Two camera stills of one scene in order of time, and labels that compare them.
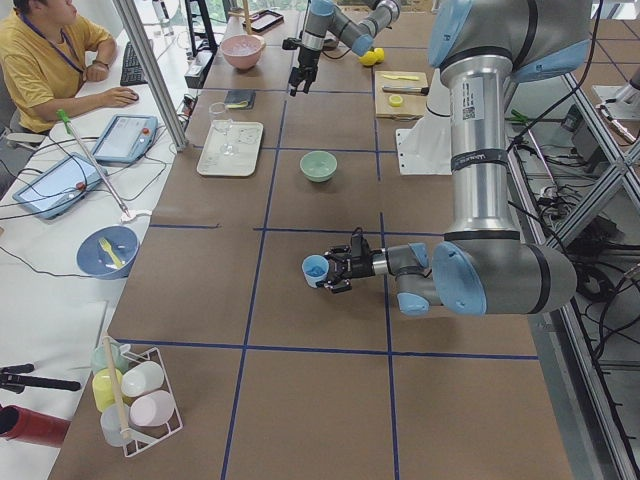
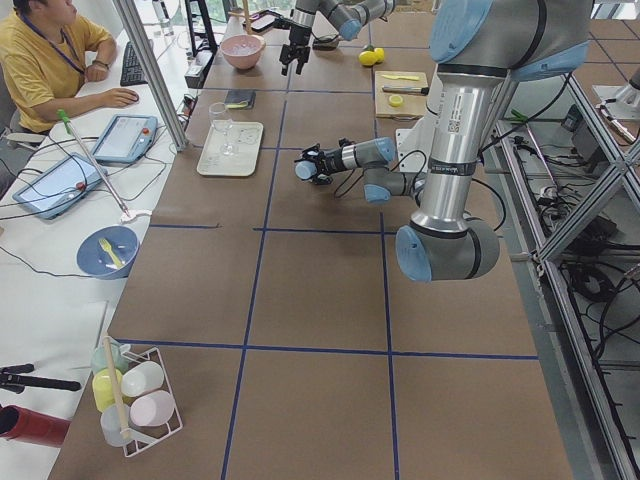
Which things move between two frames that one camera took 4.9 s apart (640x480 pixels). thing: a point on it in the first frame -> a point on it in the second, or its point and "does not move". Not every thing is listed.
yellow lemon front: x=368 y=58 does not move
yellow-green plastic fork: x=107 y=247 does not move
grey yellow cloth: x=240 y=99 does not move
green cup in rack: x=99 y=359 does not move
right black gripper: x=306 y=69 -> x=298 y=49
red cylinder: x=25 y=425 does not move
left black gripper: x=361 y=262 -> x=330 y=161
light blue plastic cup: x=315 y=269 -> x=305 y=169
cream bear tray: x=232 y=148 does not move
